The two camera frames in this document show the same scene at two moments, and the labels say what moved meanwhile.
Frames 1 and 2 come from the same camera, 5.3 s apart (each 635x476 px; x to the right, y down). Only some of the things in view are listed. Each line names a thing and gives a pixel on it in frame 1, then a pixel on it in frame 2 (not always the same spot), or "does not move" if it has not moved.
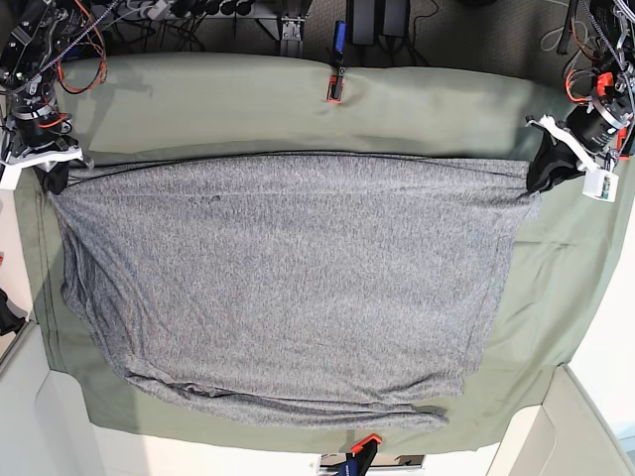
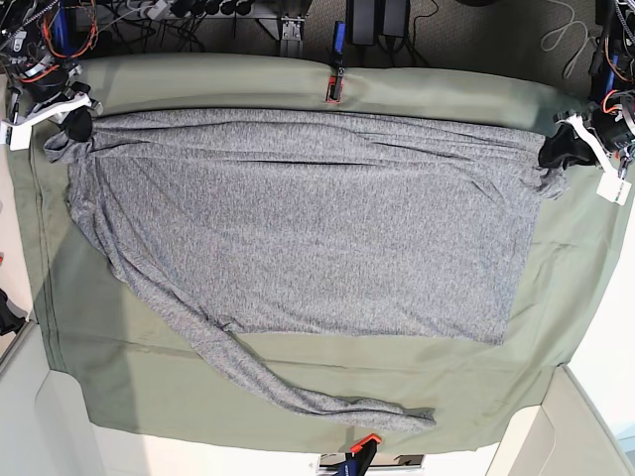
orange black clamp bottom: [364, 452] does not move
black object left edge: [12, 316] does not move
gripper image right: [588, 130] to [609, 127]
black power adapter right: [396, 18] does not move
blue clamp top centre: [337, 74] does not move
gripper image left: [36, 140] to [52, 92]
